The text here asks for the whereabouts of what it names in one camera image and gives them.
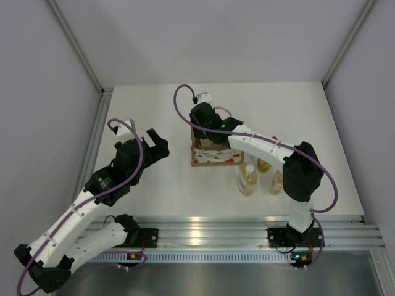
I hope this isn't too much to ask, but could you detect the burlap watermelon canvas bag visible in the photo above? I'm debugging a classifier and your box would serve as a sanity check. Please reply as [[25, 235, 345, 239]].
[[191, 116, 244, 167]]

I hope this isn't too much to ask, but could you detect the amber bottle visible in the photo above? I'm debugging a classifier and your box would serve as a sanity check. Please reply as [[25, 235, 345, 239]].
[[270, 170, 283, 195], [236, 163, 257, 196]]

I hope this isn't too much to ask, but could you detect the yellow bottle with red cap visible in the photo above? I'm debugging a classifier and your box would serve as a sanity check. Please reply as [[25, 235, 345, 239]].
[[257, 135, 278, 174]]

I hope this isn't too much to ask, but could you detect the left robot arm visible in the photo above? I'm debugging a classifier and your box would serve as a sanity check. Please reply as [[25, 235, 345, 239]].
[[14, 129, 170, 293]]

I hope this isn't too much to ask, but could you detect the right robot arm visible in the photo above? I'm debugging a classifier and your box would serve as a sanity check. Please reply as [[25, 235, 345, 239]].
[[189, 99, 323, 245]]

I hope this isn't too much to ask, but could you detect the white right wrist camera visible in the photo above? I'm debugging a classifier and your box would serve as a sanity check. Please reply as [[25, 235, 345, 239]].
[[193, 92, 214, 106]]

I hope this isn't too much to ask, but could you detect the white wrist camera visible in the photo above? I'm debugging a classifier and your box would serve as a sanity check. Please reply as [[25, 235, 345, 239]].
[[193, 92, 214, 106], [113, 118, 135, 142]]

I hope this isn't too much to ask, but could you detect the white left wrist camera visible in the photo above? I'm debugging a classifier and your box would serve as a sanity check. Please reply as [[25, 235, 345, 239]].
[[113, 118, 135, 142]]

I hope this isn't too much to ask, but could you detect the left aluminium frame post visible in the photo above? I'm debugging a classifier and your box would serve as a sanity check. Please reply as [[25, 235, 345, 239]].
[[46, 0, 114, 105]]

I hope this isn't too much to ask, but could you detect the aluminium frame post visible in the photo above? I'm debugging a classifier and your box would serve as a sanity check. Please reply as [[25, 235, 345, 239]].
[[46, 0, 114, 105], [321, 0, 379, 89]]

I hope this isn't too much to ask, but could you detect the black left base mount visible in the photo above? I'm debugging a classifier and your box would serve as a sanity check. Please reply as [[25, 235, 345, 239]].
[[122, 228, 159, 249]]

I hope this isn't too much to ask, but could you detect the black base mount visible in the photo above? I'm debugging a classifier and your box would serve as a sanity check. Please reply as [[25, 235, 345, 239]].
[[122, 228, 159, 249], [267, 227, 323, 248]]

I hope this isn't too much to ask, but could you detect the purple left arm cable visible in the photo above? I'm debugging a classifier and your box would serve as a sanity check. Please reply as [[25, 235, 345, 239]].
[[17, 118, 148, 295]]

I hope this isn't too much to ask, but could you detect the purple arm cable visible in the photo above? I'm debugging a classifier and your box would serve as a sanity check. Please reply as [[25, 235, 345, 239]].
[[17, 118, 148, 295], [173, 84, 339, 271]]

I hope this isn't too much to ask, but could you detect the slotted grey cable duct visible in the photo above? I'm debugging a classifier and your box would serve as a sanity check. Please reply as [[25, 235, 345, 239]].
[[92, 250, 297, 263]]

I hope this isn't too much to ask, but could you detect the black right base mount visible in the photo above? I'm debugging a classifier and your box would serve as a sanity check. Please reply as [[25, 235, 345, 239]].
[[267, 227, 323, 248]]

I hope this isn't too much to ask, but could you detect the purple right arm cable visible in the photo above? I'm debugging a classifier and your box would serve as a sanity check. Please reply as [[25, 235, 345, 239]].
[[173, 84, 339, 271]]

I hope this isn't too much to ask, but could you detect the aluminium mounting rail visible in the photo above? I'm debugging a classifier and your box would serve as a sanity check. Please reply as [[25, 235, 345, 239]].
[[135, 216, 385, 250]]

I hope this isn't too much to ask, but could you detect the right aluminium frame post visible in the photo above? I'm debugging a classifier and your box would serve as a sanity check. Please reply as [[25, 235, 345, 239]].
[[321, 0, 379, 89]]

